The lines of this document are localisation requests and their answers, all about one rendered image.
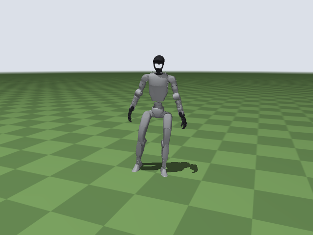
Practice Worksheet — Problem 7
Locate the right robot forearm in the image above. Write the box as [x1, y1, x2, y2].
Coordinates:
[130, 94, 140, 109]

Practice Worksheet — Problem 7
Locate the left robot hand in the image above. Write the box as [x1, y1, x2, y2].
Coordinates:
[179, 112, 187, 129]

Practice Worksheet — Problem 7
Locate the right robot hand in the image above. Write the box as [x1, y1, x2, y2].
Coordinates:
[128, 106, 134, 122]

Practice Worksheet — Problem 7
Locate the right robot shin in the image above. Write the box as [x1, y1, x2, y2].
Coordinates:
[136, 142, 145, 165]

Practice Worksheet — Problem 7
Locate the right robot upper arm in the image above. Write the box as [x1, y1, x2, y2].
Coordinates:
[135, 74, 150, 96]

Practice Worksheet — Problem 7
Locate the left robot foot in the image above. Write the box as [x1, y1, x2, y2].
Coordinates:
[160, 167, 168, 177]

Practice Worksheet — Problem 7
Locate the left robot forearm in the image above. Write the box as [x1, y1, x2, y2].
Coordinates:
[175, 93, 184, 115]

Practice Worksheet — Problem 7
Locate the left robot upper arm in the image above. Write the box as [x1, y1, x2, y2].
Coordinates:
[168, 75, 179, 100]

